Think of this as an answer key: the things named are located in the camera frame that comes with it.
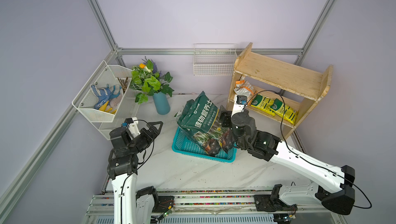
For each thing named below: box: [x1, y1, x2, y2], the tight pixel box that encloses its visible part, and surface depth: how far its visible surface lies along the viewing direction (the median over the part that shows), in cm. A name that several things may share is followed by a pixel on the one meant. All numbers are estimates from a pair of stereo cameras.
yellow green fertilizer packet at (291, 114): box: [269, 98, 299, 125], surface depth 82 cm
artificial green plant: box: [129, 55, 175, 105], surface depth 85 cm
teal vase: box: [152, 91, 171, 116], surface depth 105 cm
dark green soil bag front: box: [177, 90, 223, 157], surface depth 79 cm
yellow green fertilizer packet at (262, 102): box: [250, 93, 276, 116], surface depth 88 cm
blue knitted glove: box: [90, 83, 123, 110], surface depth 73 cm
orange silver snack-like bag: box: [234, 79, 255, 97], surface depth 89 cm
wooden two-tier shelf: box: [225, 42, 334, 140], surface depth 76 cm
